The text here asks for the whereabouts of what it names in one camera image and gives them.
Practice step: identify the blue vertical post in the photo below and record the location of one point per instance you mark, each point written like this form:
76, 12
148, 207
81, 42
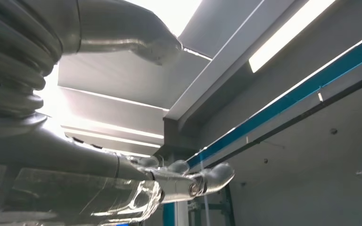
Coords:
168, 215

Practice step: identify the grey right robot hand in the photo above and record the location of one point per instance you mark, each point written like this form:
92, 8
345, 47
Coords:
59, 162

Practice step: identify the wide ceiling light panel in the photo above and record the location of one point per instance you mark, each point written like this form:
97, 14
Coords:
290, 31

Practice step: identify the white cabinet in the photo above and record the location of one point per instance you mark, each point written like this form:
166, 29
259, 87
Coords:
181, 215

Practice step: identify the blue horizontal beam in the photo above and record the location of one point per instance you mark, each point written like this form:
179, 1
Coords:
293, 90

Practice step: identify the bright skylight panel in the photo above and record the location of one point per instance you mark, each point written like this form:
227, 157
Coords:
168, 14

